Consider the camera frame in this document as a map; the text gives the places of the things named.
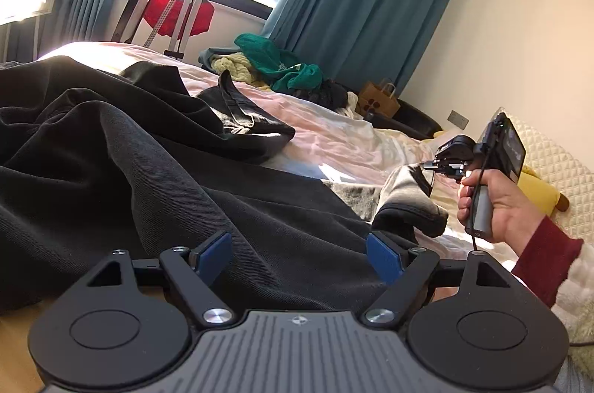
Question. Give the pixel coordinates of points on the red garment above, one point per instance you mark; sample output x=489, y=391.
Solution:
x=160, y=10

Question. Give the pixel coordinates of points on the pink and blue bed sheet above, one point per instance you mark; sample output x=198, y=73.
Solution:
x=325, y=133

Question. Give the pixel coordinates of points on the yellow pillow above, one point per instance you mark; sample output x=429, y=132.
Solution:
x=538, y=189

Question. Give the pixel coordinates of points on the black pants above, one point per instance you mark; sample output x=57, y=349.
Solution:
x=106, y=170

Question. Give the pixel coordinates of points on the person's right forearm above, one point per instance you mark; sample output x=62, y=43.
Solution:
x=547, y=263

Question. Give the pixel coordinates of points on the dark grey jeans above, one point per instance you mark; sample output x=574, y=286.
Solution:
x=241, y=114

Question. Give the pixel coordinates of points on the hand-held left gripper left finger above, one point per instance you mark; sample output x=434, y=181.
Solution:
x=216, y=254

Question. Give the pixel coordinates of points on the silver folded panel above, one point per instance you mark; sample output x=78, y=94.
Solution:
x=137, y=5

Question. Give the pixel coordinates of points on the grey wall socket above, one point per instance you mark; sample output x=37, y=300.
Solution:
x=459, y=118

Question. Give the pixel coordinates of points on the yellow knit garment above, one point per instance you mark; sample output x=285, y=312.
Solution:
x=234, y=66

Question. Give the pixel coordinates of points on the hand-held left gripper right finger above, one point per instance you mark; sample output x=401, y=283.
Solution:
x=383, y=258

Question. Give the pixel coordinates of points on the black patterned garment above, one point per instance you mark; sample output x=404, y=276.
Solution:
x=332, y=94

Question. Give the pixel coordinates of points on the brown paper bag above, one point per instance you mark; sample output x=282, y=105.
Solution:
x=378, y=98

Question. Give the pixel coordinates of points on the person's right hand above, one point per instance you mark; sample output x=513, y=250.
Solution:
x=515, y=207

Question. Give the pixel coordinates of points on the white desk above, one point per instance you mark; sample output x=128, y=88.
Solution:
x=23, y=5

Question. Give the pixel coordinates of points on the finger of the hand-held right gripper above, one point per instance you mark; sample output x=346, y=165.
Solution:
x=432, y=166

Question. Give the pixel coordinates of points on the green garment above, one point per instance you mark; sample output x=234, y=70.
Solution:
x=274, y=61

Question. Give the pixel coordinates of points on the grey and black garment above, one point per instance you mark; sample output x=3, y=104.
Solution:
x=403, y=193

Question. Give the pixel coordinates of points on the cream quilted headboard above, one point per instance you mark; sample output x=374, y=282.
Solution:
x=552, y=156

